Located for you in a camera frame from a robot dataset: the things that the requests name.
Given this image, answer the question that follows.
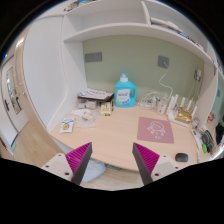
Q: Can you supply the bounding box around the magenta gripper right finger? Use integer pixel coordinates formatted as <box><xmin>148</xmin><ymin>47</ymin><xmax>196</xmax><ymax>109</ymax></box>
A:
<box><xmin>131</xmin><ymin>142</ymin><xmax>183</xmax><ymax>186</ymax></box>

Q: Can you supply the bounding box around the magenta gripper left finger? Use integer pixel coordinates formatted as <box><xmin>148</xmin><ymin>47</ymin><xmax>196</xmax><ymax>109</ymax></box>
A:
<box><xmin>41</xmin><ymin>141</ymin><xmax>93</xmax><ymax>186</ymax></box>

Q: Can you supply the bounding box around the pink mouse pad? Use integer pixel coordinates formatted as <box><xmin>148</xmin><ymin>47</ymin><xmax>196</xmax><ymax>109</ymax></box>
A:
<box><xmin>137</xmin><ymin>117</ymin><xmax>174</xmax><ymax>144</ymax></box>

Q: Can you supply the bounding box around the black computer mouse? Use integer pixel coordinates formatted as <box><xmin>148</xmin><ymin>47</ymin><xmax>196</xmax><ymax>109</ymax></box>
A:
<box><xmin>175</xmin><ymin>153</ymin><xmax>188</xmax><ymax>162</ymax></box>

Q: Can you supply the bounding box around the white yellow packet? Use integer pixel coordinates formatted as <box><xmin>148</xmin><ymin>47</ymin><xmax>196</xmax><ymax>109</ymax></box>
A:
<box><xmin>60</xmin><ymin>116</ymin><xmax>75</xmax><ymax>133</ymax></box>

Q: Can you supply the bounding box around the clear plastic bag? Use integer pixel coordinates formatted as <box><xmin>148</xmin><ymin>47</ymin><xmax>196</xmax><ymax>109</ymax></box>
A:
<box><xmin>71</xmin><ymin>109</ymin><xmax>98</xmax><ymax>128</ymax></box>

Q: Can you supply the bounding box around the white power strip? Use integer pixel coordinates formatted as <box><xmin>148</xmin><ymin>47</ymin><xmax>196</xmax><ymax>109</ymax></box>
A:
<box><xmin>191</xmin><ymin>129</ymin><xmax>208</xmax><ymax>153</ymax></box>

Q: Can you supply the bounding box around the gold box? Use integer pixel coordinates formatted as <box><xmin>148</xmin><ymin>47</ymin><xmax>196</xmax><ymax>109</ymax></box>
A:
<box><xmin>176</xmin><ymin>107</ymin><xmax>192</xmax><ymax>124</ymax></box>

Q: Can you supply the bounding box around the small beige box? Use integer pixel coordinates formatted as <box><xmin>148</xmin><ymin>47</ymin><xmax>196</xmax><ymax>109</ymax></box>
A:
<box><xmin>101</xmin><ymin>102</ymin><xmax>112</xmax><ymax>116</ymax></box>

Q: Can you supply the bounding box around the white wifi router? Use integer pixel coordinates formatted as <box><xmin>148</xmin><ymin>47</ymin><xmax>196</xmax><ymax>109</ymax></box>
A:
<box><xmin>166</xmin><ymin>94</ymin><xmax>197</xmax><ymax>127</ymax></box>

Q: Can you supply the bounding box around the blue detergent bottle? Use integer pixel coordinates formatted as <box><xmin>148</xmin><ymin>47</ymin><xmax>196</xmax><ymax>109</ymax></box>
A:
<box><xmin>114</xmin><ymin>73</ymin><xmax>137</xmax><ymax>107</ymax></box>

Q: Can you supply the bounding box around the white shelf board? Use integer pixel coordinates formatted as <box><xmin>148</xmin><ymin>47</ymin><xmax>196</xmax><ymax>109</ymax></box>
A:
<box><xmin>64</xmin><ymin>23</ymin><xmax>215</xmax><ymax>65</ymax></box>

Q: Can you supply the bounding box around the white cable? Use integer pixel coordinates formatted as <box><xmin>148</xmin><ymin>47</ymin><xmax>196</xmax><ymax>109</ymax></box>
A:
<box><xmin>158</xmin><ymin>61</ymin><xmax>174</xmax><ymax>101</ymax></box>

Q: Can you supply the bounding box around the grey wall socket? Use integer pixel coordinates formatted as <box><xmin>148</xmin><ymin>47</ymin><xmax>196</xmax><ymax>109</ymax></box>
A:
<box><xmin>158</xmin><ymin>56</ymin><xmax>169</xmax><ymax>69</ymax></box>

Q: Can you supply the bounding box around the grey wall panel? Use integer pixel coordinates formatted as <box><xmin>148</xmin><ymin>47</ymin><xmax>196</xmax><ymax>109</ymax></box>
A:
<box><xmin>85</xmin><ymin>52</ymin><xmax>102</xmax><ymax>63</ymax></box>

